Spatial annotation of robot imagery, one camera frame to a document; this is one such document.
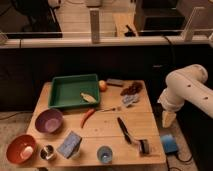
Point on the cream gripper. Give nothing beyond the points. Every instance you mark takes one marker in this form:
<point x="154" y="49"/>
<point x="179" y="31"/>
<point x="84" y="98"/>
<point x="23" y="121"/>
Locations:
<point x="168" y="118"/>

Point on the grey board eraser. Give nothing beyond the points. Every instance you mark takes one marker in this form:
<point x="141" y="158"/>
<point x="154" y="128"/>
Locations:
<point x="115" y="82"/>

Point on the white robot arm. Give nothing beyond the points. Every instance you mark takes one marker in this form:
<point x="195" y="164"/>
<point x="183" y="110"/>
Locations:
<point x="185" y="84"/>

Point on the green plastic tray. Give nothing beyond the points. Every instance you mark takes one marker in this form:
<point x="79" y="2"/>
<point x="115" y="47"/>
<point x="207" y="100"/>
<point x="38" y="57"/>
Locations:
<point x="66" y="91"/>

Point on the blue cylinder device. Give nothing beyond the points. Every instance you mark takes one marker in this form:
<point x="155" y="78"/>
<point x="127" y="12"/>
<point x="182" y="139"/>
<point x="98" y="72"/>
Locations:
<point x="169" y="144"/>

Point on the blue grey crumpled cloth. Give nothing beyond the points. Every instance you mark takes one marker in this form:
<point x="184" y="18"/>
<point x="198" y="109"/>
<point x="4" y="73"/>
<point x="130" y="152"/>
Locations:
<point x="128" y="100"/>

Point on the brown pine cone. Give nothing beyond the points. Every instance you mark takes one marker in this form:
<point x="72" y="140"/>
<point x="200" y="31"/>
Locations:
<point x="134" y="88"/>

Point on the wooden table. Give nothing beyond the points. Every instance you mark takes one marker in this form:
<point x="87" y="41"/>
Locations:
<point x="100" y="129"/>

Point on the metal fork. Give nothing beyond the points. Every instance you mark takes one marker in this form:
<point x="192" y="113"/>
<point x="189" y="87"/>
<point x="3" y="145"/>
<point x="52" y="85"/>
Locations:
<point x="110" y="109"/>

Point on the blue glass cup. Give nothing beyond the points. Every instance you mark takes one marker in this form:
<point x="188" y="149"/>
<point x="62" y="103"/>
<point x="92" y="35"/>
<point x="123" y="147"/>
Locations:
<point x="104" y="154"/>

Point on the orange peach fruit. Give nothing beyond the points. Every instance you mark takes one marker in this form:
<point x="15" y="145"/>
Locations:
<point x="102" y="85"/>

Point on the red chili pepper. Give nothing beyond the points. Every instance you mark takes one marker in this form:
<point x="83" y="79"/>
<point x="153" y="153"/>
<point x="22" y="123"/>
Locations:
<point x="86" y="116"/>

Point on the pale leaf-shaped object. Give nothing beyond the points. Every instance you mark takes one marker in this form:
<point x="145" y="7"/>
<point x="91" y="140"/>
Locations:
<point x="88" y="98"/>

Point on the black tool on shelf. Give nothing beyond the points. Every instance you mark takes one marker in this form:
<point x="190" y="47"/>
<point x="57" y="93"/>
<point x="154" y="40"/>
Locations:
<point x="129" y="32"/>

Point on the blue sponge block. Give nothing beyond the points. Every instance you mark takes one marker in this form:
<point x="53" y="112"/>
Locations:
<point x="70" y="145"/>

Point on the purple bowl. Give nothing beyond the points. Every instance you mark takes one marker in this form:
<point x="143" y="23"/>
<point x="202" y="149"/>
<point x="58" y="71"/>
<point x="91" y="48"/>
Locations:
<point x="49" y="121"/>

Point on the small metal cup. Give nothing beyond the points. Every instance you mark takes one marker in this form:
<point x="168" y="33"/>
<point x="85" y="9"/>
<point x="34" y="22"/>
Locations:
<point x="47" y="153"/>

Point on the white egg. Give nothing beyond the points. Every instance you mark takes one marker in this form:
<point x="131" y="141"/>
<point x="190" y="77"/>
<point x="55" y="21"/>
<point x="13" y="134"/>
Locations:
<point x="27" y="152"/>

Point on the red bowl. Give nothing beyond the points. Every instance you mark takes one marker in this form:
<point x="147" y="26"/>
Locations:
<point x="17" y="146"/>

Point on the black handled dish brush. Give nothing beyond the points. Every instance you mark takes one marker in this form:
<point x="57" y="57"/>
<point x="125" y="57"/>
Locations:
<point x="143" y="144"/>

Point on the white bracket right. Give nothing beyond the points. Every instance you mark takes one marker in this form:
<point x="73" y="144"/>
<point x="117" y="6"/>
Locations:
<point x="188" y="32"/>

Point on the white post left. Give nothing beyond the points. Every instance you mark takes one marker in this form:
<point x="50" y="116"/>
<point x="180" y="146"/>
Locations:
<point x="95" y="27"/>

